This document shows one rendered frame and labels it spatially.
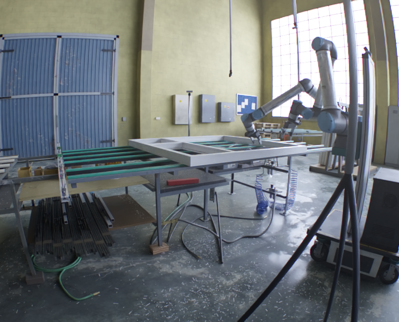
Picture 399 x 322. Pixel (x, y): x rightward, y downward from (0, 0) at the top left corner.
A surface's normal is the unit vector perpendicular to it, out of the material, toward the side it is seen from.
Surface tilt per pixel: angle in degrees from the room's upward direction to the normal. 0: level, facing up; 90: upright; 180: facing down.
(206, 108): 90
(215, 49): 90
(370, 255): 90
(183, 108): 90
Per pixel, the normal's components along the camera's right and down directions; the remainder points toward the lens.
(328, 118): -0.94, 0.13
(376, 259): -0.75, 0.11
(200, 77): 0.55, 0.16
